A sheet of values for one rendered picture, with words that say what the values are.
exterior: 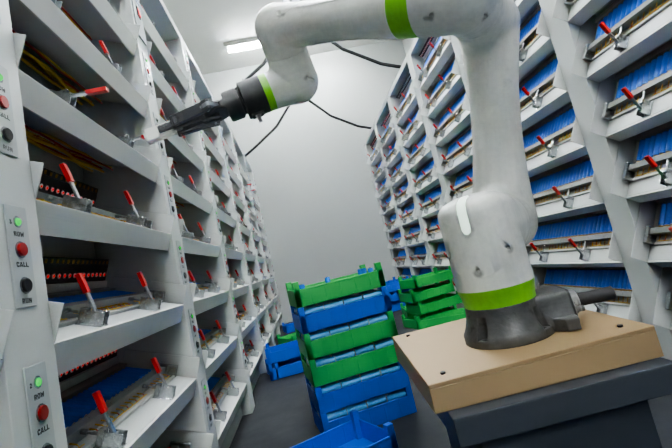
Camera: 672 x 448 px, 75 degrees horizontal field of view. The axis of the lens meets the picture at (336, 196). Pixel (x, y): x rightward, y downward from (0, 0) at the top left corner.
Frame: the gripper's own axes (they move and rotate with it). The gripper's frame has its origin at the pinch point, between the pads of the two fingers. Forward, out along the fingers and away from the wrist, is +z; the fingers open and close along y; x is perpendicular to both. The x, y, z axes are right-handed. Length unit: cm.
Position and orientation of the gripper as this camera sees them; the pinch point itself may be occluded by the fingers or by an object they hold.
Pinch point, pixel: (160, 132)
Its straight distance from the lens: 112.6
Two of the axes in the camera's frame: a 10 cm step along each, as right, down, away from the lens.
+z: -9.2, 3.8, -1.3
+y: -0.7, 1.6, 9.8
